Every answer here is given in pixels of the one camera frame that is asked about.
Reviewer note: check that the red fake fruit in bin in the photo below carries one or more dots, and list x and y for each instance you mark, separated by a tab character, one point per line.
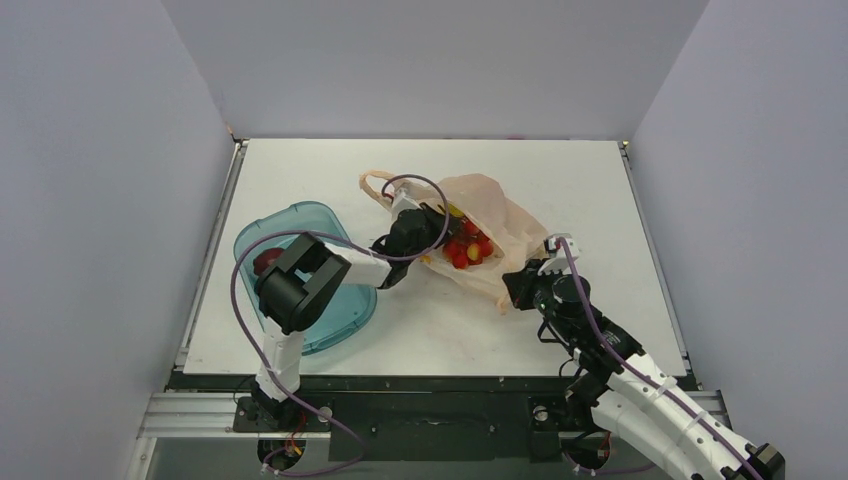
265	260

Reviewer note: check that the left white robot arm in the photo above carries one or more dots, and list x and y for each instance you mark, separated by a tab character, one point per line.
296	287

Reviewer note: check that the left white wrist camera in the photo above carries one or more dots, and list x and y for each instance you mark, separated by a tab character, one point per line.
401	202

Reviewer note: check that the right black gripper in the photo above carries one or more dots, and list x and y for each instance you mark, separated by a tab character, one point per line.
520	287

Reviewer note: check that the yellow fake fruit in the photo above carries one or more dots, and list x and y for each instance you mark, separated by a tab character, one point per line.
456	212

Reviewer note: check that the teal plastic bin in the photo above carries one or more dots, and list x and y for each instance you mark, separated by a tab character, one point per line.
352	306

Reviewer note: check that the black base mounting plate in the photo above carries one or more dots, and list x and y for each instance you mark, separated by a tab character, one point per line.
427	419

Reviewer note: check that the red fake fruit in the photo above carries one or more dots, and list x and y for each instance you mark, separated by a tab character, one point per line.
265	260
467	246

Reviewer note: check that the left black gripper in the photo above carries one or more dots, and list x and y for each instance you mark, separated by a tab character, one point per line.
438	223

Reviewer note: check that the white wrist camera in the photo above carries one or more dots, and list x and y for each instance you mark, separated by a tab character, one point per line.
557	248
401	202

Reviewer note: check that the orange plastic bag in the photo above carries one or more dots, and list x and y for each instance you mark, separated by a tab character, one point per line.
517	235

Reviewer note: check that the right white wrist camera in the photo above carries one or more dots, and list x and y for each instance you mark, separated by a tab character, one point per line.
557	248

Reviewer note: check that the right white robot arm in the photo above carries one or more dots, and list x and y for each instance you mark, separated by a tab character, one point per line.
623	390

